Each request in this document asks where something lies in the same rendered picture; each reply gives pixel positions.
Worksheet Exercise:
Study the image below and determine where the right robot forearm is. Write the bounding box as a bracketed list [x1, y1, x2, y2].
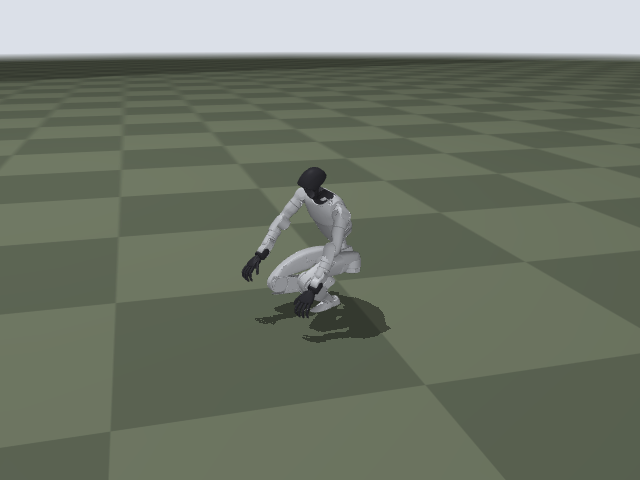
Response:
[257, 214, 283, 257]

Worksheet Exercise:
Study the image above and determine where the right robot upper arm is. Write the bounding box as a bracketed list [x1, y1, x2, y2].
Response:
[277, 187, 307, 230]

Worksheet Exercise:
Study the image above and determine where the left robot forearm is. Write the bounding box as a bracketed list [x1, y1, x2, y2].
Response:
[310, 243, 336, 288]

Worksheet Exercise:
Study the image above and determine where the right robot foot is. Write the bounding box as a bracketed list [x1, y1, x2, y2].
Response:
[323, 276, 335, 289]

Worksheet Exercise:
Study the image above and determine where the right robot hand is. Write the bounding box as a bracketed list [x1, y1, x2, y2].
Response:
[242, 249, 269, 282]

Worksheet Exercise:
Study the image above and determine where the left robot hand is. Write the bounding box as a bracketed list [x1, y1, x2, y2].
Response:
[294, 283, 323, 318]

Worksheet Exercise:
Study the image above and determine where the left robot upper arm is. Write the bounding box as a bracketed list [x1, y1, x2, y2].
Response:
[323, 203, 351, 258]

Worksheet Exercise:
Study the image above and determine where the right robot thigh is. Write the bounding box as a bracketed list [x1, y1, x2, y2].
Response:
[267, 246, 324, 292]

